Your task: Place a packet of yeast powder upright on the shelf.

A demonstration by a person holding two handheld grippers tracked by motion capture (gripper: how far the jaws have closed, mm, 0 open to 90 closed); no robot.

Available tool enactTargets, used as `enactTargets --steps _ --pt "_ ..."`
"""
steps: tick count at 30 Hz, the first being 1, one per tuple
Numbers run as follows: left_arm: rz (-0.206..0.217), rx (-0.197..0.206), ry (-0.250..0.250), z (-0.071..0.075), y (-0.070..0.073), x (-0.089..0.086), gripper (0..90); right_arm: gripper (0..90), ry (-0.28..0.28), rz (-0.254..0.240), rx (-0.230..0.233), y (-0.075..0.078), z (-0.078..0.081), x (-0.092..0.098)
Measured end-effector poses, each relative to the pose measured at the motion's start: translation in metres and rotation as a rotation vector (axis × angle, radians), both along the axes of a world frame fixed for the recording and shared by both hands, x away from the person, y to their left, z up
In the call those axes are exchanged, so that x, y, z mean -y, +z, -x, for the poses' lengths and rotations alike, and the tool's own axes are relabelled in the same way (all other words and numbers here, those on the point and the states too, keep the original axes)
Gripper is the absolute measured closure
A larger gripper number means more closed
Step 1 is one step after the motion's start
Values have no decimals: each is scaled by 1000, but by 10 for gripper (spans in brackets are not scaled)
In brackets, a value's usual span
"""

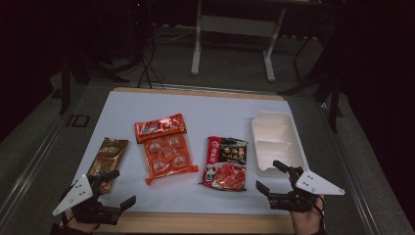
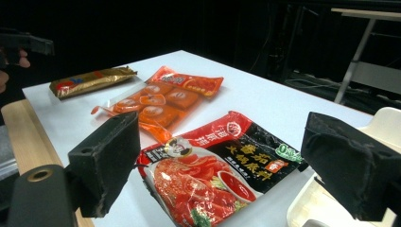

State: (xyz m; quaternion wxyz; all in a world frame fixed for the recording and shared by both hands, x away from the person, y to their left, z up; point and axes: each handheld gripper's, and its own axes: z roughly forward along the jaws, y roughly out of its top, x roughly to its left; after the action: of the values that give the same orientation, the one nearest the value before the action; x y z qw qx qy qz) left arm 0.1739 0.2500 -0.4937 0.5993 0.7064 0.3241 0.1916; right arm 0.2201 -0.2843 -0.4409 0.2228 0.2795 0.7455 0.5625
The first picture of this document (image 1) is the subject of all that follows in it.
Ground black wrist strap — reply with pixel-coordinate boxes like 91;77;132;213
58;186;75;229
312;195;328;235

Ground person's right hand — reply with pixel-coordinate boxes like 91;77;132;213
290;195;327;235

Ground black metal stand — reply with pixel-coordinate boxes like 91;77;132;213
58;48;131;116

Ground white metal desk frame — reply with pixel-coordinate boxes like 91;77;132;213
190;0;288;82

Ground orange snack packet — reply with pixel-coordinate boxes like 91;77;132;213
134;113;200;186

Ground white divided food container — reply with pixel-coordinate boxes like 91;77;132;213
251;111;307;179

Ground black chair base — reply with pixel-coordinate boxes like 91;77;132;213
278;32;346;133

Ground black floor cables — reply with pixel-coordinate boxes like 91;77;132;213
136;32;165;89

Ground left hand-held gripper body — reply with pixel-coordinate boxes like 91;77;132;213
52;175;122;226

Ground gold snack packet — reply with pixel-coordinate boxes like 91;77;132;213
87;136;130;194

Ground person's left hand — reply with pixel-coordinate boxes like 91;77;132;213
60;211;99;235

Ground black floor socket plate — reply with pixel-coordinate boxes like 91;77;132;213
66;114;91;128

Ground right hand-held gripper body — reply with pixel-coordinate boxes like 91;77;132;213
267;165;346;213

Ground white table mat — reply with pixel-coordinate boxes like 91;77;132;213
61;90;314;216

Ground red and black seasoning packet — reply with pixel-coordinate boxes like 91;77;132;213
199;135;249;192

